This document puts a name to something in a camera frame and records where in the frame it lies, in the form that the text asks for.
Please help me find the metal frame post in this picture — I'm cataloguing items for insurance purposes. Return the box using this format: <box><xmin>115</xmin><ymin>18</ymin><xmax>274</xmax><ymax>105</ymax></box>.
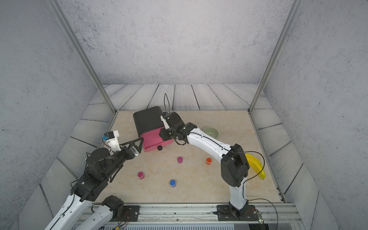
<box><xmin>248</xmin><ymin>0</ymin><xmax>302</xmax><ymax>114</ymax></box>
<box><xmin>47</xmin><ymin>0</ymin><xmax>117</xmax><ymax>115</ymax></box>

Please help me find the magenta paint can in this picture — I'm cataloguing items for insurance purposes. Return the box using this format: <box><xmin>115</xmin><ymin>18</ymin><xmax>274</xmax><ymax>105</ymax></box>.
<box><xmin>138</xmin><ymin>172</ymin><xmax>145</xmax><ymax>179</ymax></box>

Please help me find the yellow banana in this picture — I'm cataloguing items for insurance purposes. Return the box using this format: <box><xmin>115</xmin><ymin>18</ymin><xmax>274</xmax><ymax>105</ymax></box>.
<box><xmin>245</xmin><ymin>154</ymin><xmax>266</xmax><ymax>180</ymax></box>

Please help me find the black pink drawer cabinet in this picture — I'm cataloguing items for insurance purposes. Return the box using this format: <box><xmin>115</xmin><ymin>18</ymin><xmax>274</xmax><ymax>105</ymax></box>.
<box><xmin>133</xmin><ymin>106</ymin><xmax>173</xmax><ymax>152</ymax></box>

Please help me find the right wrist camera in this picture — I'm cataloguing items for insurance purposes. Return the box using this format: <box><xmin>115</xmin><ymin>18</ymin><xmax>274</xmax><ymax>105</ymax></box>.
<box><xmin>160</xmin><ymin>116</ymin><xmax>170</xmax><ymax>129</ymax></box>

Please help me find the blue paint can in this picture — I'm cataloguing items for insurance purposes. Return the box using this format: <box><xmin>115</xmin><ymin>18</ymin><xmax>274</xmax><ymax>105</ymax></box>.
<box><xmin>169</xmin><ymin>180</ymin><xmax>176</xmax><ymax>187</ymax></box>

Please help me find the aluminium front rail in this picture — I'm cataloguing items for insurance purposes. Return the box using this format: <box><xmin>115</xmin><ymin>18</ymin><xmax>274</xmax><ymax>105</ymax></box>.
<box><xmin>50</xmin><ymin>202</ymin><xmax>305</xmax><ymax>230</ymax></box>

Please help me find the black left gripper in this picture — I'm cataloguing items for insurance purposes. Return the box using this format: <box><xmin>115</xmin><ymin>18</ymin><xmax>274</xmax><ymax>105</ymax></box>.
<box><xmin>101</xmin><ymin>136</ymin><xmax>143</xmax><ymax>181</ymax></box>

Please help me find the right metal frame post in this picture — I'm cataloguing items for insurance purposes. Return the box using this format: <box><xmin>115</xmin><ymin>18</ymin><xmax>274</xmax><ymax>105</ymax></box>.
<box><xmin>248</xmin><ymin>0</ymin><xmax>302</xmax><ymax>114</ymax></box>

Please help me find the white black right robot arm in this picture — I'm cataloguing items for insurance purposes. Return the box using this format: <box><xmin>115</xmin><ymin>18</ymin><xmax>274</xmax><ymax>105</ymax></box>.
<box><xmin>160</xmin><ymin>112</ymin><xmax>250</xmax><ymax>216</ymax></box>

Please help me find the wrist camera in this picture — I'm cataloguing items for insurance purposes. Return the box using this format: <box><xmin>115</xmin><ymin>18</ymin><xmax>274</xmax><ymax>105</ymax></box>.
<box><xmin>160</xmin><ymin>116</ymin><xmax>170</xmax><ymax>129</ymax></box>
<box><xmin>102</xmin><ymin>130</ymin><xmax>121</xmax><ymax>152</ymax></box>

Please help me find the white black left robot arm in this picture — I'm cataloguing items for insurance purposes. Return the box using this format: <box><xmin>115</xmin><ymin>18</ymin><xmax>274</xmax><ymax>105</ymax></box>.
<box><xmin>46</xmin><ymin>138</ymin><xmax>143</xmax><ymax>230</ymax></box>

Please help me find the green bowl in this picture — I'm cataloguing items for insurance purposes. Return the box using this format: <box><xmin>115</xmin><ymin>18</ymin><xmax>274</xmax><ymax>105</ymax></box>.
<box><xmin>203</xmin><ymin>127</ymin><xmax>219</xmax><ymax>139</ymax></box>

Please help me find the left metal frame post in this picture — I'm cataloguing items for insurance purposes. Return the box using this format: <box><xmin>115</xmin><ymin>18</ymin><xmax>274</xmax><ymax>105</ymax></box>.
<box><xmin>47</xmin><ymin>0</ymin><xmax>117</xmax><ymax>115</ymax></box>

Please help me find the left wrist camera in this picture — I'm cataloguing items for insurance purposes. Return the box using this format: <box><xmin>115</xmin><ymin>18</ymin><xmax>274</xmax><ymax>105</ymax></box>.
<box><xmin>102</xmin><ymin>130</ymin><xmax>121</xmax><ymax>152</ymax></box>

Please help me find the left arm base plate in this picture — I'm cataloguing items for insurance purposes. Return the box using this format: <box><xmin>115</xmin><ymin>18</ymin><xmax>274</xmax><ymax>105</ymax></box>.
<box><xmin>95</xmin><ymin>205</ymin><xmax>140</xmax><ymax>222</ymax></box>

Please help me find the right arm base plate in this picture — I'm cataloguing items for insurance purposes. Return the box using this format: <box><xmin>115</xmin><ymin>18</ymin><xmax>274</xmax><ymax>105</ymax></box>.
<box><xmin>213</xmin><ymin>204</ymin><xmax>259</xmax><ymax>221</ymax></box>

